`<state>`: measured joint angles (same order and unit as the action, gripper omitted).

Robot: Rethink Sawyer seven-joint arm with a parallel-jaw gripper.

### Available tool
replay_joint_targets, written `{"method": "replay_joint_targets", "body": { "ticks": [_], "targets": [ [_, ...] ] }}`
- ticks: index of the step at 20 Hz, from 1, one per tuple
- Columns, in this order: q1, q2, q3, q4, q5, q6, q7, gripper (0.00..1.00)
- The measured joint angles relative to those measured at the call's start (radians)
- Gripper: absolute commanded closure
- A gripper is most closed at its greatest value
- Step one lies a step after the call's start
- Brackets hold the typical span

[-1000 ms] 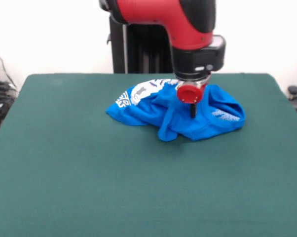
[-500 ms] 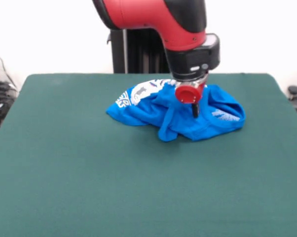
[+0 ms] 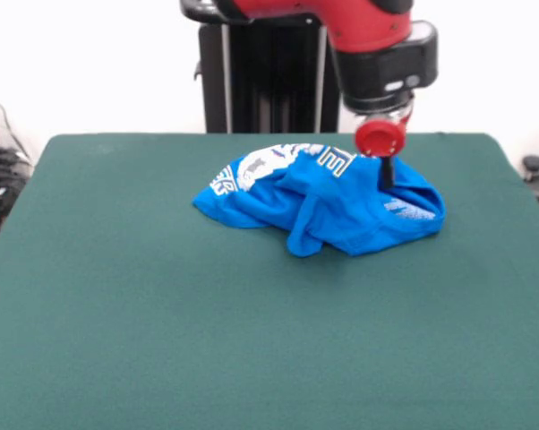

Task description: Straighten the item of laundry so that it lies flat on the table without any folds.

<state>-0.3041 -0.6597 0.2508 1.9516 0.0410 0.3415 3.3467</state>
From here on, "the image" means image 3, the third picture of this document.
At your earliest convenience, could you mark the dark green table cloth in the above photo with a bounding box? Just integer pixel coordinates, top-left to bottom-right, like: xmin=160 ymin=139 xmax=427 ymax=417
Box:
xmin=0 ymin=132 xmax=539 ymax=430

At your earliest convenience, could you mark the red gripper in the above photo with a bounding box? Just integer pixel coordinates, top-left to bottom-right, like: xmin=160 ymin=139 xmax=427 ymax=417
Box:
xmin=354 ymin=106 xmax=415 ymax=192

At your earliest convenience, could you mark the black office chair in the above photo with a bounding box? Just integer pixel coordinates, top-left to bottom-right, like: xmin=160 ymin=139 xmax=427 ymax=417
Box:
xmin=521 ymin=154 xmax=539 ymax=225

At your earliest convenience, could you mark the black cable tangle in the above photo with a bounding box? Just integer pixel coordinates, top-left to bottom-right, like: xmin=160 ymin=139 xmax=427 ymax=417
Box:
xmin=0 ymin=82 xmax=36 ymax=237

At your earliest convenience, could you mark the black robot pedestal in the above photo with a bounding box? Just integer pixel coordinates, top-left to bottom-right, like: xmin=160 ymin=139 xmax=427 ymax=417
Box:
xmin=179 ymin=0 xmax=342 ymax=134

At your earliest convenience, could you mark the blue printed T-shirt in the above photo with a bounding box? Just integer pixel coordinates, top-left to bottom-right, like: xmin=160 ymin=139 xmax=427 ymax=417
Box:
xmin=191 ymin=142 xmax=448 ymax=259

